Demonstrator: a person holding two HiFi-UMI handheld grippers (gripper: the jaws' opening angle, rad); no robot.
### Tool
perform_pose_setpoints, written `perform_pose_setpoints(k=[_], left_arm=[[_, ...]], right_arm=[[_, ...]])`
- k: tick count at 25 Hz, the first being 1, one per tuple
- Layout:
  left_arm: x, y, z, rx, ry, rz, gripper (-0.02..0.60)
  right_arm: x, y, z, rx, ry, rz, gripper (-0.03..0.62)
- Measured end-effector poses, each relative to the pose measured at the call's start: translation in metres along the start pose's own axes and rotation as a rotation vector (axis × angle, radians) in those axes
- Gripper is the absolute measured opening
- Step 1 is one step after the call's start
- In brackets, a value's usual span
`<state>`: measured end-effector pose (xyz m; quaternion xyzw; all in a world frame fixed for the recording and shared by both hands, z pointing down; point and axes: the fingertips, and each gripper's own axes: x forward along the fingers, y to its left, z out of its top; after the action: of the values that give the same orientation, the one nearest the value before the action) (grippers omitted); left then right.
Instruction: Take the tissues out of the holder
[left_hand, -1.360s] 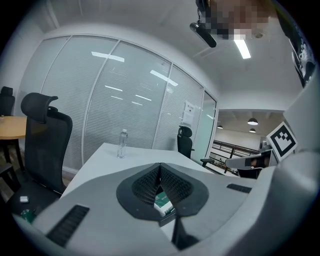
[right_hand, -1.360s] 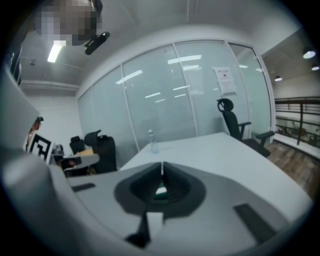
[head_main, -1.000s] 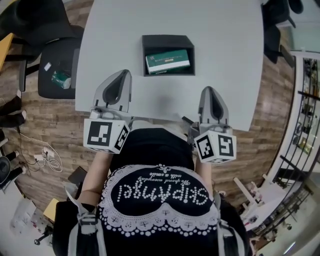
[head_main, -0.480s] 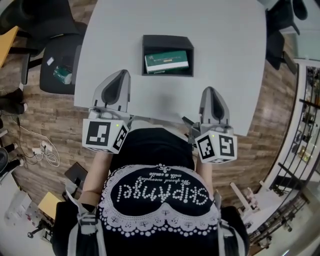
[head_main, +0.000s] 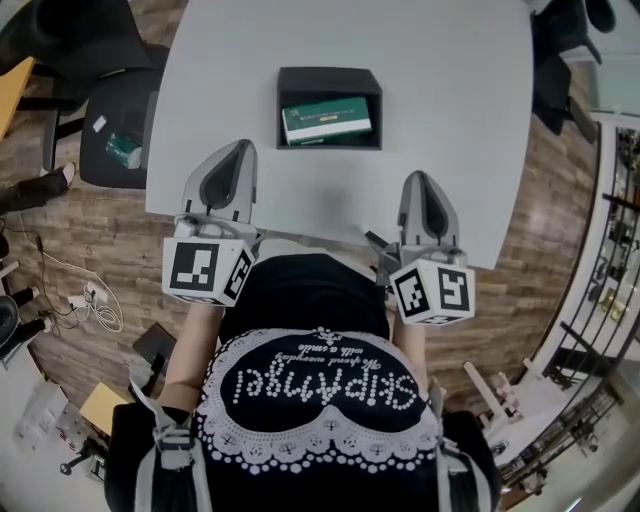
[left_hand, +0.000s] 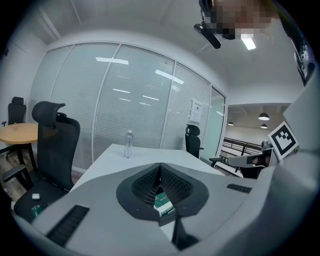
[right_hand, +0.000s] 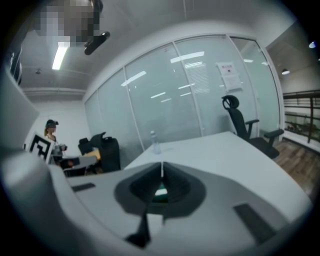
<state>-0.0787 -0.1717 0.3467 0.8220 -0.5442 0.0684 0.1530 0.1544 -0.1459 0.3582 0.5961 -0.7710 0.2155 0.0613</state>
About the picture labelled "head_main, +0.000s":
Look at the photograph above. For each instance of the person's left forearm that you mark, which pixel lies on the person's left forearm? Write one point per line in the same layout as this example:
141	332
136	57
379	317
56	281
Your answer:
192	350

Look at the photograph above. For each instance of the black flat tablet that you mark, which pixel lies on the black flat tablet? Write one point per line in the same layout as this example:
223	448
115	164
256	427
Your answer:
155	345

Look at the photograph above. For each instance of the person's right forearm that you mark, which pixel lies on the person's right forearm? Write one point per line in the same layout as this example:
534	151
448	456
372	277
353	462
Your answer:
410	350

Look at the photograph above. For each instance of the small white card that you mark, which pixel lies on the small white card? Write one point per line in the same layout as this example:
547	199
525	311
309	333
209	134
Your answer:
100	124

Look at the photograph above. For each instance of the clear plastic box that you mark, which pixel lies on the clear plastic box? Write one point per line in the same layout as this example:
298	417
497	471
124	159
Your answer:
40	417

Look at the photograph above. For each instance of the black office chair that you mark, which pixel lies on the black office chair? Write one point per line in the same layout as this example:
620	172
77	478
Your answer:
117	105
565	55
65	35

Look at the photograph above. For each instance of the black tissue holder box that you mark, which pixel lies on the black tissue holder box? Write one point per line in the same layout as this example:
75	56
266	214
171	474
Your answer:
330	82

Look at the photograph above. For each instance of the white power strip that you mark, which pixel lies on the white power strip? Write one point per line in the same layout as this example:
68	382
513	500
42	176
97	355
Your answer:
85	296

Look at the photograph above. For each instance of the brown cardboard box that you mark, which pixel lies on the brown cardboard box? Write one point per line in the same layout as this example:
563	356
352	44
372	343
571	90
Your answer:
102	405

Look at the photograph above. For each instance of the white wooden stand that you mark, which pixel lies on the white wooden stand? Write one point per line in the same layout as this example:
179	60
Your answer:
492	400

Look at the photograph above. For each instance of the green tissue packet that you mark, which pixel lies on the green tissue packet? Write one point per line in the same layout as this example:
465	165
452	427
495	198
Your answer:
122	150

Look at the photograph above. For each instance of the black chair base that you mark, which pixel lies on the black chair base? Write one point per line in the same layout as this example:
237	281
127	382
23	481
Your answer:
15	320

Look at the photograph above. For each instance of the yellow wooden desk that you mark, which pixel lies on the yellow wooden desk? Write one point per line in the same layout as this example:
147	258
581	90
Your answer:
12	95

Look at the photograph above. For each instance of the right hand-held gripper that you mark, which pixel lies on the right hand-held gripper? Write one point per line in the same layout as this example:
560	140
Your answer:
432	292

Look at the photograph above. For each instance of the green tissues pack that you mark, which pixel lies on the green tissues pack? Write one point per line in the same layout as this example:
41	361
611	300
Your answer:
325	122

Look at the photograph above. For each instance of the person's black printed shirt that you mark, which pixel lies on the person's black printed shirt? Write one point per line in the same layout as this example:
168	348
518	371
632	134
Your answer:
310	400

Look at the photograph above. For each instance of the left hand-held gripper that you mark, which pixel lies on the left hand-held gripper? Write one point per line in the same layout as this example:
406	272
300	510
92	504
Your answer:
200	270

